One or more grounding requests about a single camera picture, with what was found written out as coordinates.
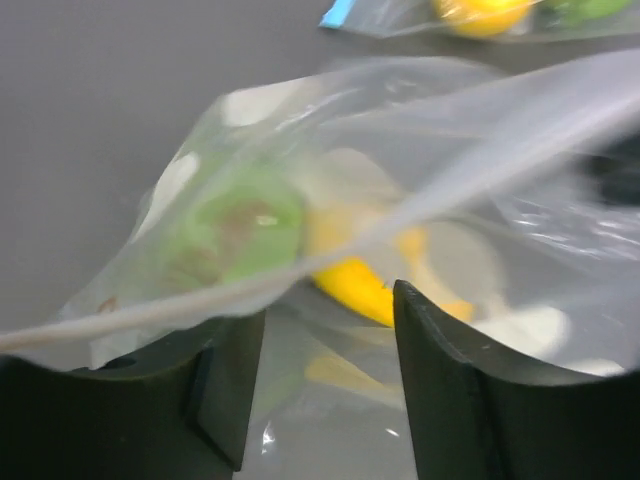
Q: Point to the zip bag with bananas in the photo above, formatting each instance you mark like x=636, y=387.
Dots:
x=489, y=164

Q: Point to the green apple toy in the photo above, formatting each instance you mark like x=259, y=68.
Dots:
x=252, y=226

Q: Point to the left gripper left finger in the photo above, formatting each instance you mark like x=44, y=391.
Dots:
x=178, y=408

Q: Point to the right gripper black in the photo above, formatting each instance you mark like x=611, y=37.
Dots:
x=613, y=174

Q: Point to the blue zip bag colourful balls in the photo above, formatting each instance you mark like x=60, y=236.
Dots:
x=499, y=20

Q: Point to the yellow mango toy in bag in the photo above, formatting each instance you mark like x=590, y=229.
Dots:
x=364, y=283

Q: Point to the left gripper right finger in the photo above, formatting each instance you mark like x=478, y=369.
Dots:
x=478, y=409

